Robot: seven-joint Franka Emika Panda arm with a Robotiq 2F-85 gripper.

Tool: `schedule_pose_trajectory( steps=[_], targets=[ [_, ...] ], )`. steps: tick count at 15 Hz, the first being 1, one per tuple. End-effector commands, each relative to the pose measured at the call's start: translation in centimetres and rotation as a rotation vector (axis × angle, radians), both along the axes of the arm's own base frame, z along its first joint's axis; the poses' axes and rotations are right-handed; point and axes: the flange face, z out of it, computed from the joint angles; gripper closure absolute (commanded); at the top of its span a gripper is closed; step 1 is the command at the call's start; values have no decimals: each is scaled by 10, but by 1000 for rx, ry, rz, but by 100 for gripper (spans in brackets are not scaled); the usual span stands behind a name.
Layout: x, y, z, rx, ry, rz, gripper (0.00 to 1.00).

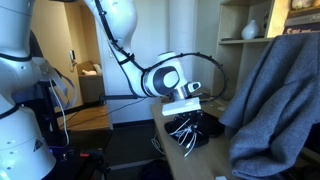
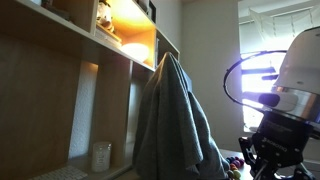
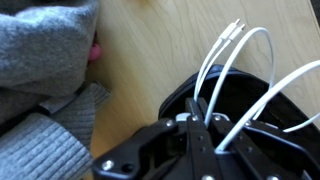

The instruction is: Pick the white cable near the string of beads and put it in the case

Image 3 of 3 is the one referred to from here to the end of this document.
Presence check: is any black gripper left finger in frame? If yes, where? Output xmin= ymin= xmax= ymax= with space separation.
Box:
xmin=91 ymin=97 xmax=218 ymax=180

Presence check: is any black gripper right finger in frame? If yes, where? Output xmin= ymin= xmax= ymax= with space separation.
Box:
xmin=197 ymin=98 xmax=320 ymax=180

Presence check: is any white charging cable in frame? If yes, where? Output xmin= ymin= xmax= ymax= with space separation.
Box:
xmin=193 ymin=18 xmax=320 ymax=154

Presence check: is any black zip case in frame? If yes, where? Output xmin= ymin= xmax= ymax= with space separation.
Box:
xmin=158 ymin=64 xmax=320 ymax=158

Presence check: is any grey knitted cardigan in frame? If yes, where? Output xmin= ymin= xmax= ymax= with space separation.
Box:
xmin=0 ymin=0 xmax=112 ymax=180

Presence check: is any colourful felt bead string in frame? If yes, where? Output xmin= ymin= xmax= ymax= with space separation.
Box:
xmin=87 ymin=42 xmax=103 ymax=63

